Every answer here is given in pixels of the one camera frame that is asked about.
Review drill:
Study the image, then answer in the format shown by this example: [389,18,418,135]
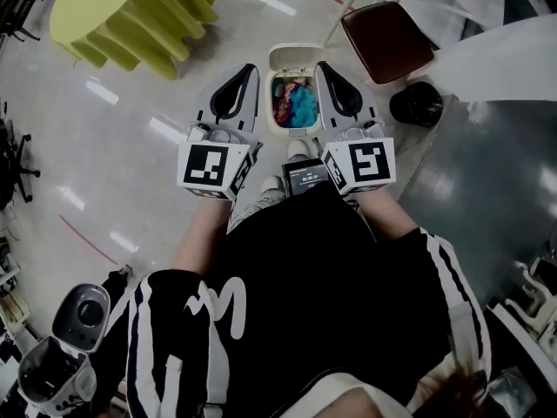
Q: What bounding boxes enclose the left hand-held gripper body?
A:
[176,122,265,202]

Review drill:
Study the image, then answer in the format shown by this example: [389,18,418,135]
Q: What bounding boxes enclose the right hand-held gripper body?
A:
[319,119,397,196]

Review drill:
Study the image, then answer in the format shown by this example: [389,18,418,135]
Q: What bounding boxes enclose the cream lidded trash bin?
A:
[265,43,332,138]

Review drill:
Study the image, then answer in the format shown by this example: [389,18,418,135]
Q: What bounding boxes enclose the person's left forearm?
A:
[171,196,230,273]

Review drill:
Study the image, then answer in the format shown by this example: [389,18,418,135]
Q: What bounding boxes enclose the person's right forearm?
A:
[360,185,421,237]

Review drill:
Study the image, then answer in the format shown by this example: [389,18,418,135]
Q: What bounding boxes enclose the blue fluffy cloth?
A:
[289,85,319,128]

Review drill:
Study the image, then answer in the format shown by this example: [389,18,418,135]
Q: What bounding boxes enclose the red patterned cloth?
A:
[272,80,301,124]

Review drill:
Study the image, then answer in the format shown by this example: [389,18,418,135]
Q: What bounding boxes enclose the black bagged waste bin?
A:
[388,80,444,129]

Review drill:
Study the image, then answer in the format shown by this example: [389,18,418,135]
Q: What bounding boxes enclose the light ripped jeans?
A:
[225,153,321,234]

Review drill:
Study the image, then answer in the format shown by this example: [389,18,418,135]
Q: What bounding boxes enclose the small black screen device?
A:
[281,158,331,198]

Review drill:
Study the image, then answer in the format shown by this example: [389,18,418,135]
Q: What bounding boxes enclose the brown seat wooden chair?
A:
[324,0,439,85]

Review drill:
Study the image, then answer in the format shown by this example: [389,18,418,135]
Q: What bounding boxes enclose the yellow-green cloth round table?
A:
[49,0,219,81]

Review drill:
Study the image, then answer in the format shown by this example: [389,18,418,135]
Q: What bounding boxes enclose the white square pillar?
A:
[386,0,557,104]

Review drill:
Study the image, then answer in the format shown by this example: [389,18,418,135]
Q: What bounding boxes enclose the black white striped shirt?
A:
[124,180,493,418]

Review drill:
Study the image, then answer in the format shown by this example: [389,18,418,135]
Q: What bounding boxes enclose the grey hand-held device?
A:
[17,283,112,417]

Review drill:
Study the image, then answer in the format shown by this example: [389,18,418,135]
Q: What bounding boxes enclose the black office chair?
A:
[0,119,43,211]
[0,0,60,43]

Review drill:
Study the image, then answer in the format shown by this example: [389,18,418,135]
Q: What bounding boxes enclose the white chair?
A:
[507,257,557,339]

